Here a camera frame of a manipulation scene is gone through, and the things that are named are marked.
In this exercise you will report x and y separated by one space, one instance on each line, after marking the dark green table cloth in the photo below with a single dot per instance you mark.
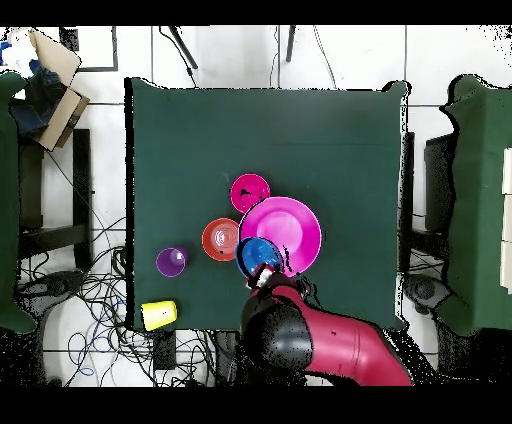
260 132

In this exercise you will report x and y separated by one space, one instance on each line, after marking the cardboard box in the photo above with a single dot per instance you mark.
60 116

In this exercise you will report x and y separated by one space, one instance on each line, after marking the black tripod leg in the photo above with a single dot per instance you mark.
184 48
290 44

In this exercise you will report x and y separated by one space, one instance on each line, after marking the white box stack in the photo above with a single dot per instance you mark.
508 220

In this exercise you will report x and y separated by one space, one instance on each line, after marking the purple cup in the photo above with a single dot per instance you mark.
171 262

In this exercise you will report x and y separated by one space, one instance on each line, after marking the yellow cup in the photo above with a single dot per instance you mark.
159 315

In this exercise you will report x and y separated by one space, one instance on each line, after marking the grey base with black knob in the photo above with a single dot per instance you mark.
56 286
426 290

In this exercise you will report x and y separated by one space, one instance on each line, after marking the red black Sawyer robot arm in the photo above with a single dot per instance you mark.
328 340

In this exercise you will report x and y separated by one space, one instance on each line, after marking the black rectangular frame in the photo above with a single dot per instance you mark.
115 52

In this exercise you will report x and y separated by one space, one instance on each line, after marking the small dark blue bowl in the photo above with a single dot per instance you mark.
258 254

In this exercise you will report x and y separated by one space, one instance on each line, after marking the small red-orange bowl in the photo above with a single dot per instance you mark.
219 240

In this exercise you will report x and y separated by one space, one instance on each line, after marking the green cloth side table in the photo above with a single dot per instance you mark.
8 200
480 200

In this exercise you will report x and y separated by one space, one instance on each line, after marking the black power brick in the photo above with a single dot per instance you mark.
164 352

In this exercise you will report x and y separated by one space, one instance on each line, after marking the small crimson bowl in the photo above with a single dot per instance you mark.
248 190

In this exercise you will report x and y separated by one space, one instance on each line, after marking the dark blue cloth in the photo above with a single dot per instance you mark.
36 104

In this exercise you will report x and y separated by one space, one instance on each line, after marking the large pink bowl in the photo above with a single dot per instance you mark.
296 224

